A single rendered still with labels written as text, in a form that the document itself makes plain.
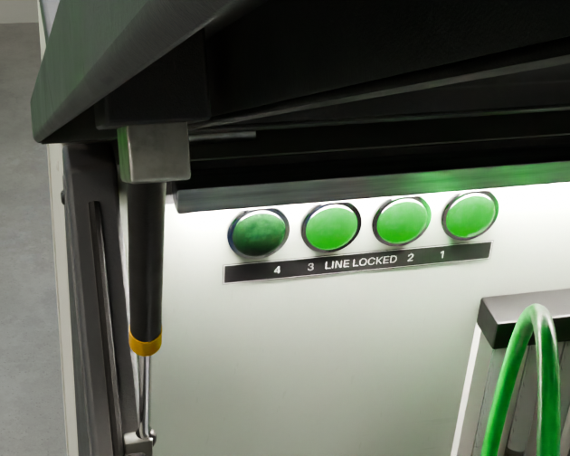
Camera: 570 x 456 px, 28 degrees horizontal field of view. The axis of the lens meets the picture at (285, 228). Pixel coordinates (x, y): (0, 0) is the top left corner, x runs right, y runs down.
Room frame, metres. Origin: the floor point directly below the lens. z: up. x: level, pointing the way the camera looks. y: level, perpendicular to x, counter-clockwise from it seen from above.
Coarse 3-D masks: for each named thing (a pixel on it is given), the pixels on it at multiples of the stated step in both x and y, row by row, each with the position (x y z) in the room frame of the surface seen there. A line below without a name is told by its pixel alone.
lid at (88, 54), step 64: (64, 0) 0.27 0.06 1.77; (128, 0) 0.14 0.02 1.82; (192, 0) 0.10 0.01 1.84; (256, 0) 0.35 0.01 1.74; (320, 0) 0.29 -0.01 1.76; (384, 0) 0.25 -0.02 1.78; (448, 0) 0.21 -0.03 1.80; (512, 0) 0.18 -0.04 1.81; (64, 64) 0.29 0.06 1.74; (128, 64) 0.16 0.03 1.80; (192, 64) 0.39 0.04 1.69; (256, 64) 0.36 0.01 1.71; (320, 64) 0.29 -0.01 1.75; (384, 64) 0.24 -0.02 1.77; (448, 64) 0.21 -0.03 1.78; (512, 64) 0.18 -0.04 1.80; (64, 128) 0.71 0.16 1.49; (128, 128) 0.38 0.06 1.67; (192, 128) 0.53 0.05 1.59; (256, 128) 0.70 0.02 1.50
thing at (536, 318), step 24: (528, 312) 0.64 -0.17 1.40; (528, 336) 0.68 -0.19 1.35; (552, 336) 0.58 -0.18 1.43; (504, 360) 0.71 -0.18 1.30; (552, 360) 0.56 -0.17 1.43; (504, 384) 0.71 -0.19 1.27; (552, 384) 0.54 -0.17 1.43; (504, 408) 0.72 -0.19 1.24; (552, 408) 0.52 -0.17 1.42; (552, 432) 0.50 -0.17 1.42
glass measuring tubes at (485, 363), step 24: (480, 312) 0.80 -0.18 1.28; (504, 312) 0.79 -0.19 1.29; (552, 312) 0.79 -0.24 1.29; (480, 336) 0.80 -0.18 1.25; (504, 336) 0.77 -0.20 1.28; (480, 360) 0.80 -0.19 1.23; (528, 360) 0.80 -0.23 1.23; (480, 384) 0.80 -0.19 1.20; (528, 384) 0.79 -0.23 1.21; (480, 408) 0.79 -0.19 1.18; (528, 408) 0.79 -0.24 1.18; (456, 432) 0.81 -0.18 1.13; (480, 432) 0.78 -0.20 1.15; (504, 432) 0.81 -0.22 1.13; (528, 432) 0.80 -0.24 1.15
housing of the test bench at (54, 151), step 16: (48, 0) 0.90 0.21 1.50; (48, 16) 0.87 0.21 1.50; (48, 32) 0.84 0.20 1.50; (48, 144) 0.99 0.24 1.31; (64, 144) 0.75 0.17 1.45; (48, 160) 1.00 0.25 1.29; (64, 224) 0.76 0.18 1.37; (64, 240) 0.76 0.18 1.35; (64, 256) 0.77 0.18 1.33; (64, 272) 0.81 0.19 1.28; (64, 288) 0.83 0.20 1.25; (64, 304) 0.85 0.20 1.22; (64, 320) 0.87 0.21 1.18; (64, 336) 0.89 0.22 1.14; (64, 352) 0.92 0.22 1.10; (64, 368) 0.94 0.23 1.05; (64, 384) 0.97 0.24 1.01; (64, 400) 0.99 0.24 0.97; (64, 416) 1.01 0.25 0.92
